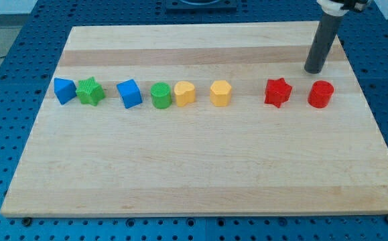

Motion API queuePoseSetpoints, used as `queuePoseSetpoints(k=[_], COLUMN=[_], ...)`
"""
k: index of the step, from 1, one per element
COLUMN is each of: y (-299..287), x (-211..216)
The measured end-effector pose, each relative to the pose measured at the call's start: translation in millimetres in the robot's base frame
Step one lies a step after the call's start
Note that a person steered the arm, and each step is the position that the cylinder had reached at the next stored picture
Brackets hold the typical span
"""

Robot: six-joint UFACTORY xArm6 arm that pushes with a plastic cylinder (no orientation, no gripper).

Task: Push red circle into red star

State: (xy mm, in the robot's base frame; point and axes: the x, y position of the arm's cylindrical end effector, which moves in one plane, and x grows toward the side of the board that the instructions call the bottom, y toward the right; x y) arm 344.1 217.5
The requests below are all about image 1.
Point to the robot arm end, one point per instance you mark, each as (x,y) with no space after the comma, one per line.
(339,8)

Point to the red star block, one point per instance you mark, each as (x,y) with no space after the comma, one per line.
(277,91)

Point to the green star block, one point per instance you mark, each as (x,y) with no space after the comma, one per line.
(89,91)

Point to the yellow heart block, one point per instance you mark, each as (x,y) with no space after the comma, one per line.
(185,93)

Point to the yellow hexagon block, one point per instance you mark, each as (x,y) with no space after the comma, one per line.
(220,93)

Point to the green cylinder block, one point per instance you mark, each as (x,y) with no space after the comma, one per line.
(161,95)

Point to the wooden board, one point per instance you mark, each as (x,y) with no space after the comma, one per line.
(245,159)

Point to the blue cube block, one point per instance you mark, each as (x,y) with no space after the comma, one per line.
(130,93)

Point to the red cylinder block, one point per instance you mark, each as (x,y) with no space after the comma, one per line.
(320,94)

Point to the blue triangle block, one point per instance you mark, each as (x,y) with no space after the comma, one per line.
(64,89)

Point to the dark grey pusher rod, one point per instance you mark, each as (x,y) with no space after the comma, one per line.
(323,40)

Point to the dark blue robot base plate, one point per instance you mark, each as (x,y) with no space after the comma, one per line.
(200,5)

